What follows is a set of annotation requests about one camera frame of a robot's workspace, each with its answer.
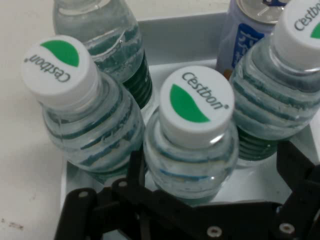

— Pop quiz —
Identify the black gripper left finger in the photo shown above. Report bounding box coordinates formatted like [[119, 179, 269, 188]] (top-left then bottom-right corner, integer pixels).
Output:
[[56, 149, 156, 240]]

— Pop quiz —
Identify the purple and white drink can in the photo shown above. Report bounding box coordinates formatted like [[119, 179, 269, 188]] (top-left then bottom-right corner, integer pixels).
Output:
[[215, 0, 291, 81]]

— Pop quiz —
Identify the white and blue cardboard box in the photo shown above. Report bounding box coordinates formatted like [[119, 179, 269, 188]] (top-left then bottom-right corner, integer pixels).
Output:
[[59, 13, 320, 208]]

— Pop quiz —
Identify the clear water bottle green label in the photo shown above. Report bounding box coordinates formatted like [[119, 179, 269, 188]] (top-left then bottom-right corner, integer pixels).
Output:
[[228, 0, 320, 170], [20, 34, 147, 186], [52, 0, 155, 111], [142, 66, 240, 207]]

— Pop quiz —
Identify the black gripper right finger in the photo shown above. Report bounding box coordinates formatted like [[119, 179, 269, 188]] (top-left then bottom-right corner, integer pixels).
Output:
[[275, 141, 320, 226]]

